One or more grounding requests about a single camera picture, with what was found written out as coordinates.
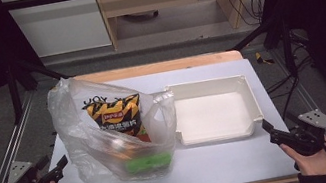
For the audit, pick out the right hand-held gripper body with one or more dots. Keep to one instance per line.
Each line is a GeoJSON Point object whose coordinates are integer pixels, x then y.
{"type": "Point", "coordinates": [308, 140]}

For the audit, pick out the clear printed plastic bag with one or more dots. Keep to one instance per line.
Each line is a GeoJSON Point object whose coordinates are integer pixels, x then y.
{"type": "Point", "coordinates": [74, 137]}

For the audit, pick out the white plastic tray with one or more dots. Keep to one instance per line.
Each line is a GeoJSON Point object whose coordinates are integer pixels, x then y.
{"type": "Point", "coordinates": [212, 116]}

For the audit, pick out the black and orange chips bag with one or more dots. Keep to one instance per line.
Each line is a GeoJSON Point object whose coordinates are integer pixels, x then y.
{"type": "Point", "coordinates": [118, 116]}

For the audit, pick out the green seaweed snack packet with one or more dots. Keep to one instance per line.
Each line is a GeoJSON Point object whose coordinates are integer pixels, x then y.
{"type": "Point", "coordinates": [148, 163]}

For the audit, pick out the person's right hand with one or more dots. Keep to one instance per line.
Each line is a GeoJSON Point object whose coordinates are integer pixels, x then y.
{"type": "Point", "coordinates": [312, 165]}

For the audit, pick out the white table mat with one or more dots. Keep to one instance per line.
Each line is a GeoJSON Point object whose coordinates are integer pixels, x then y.
{"type": "Point", "coordinates": [218, 166]}

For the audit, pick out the black metal stand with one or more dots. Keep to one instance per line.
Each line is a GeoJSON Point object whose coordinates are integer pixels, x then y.
{"type": "Point", "coordinates": [15, 97]}
{"type": "Point", "coordinates": [287, 49]}

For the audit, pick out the white cabinet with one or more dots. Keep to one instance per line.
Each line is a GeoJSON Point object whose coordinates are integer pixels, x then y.
{"type": "Point", "coordinates": [61, 28]}

